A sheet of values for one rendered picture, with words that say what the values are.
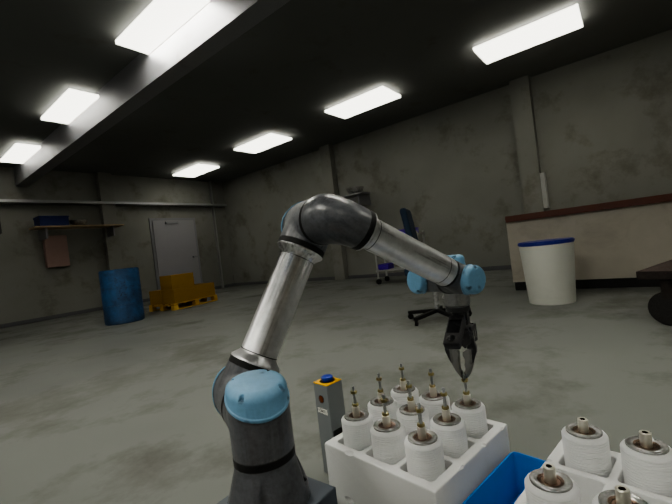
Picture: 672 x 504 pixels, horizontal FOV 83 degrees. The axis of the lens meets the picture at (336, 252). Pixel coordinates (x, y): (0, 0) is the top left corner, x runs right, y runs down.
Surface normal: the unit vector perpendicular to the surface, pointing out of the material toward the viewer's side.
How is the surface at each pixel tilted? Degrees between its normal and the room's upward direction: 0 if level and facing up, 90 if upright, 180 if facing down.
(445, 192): 90
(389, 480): 90
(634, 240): 90
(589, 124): 90
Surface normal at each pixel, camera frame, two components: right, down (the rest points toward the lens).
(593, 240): -0.61, 0.08
